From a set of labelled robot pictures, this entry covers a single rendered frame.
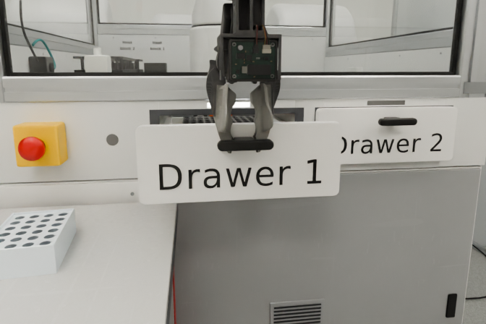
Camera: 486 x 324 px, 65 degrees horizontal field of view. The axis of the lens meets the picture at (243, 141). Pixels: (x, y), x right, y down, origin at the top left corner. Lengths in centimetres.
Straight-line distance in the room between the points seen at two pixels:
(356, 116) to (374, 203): 20
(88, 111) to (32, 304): 37
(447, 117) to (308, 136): 39
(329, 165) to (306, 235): 28
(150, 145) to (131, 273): 16
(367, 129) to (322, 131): 24
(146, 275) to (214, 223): 30
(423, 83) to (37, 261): 72
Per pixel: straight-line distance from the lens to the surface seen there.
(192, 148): 53
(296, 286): 87
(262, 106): 51
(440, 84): 87
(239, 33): 44
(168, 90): 72
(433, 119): 85
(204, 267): 82
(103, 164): 75
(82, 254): 57
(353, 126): 77
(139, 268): 51
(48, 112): 76
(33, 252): 53
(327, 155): 56
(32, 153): 70
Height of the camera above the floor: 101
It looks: 11 degrees down
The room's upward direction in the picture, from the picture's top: straight up
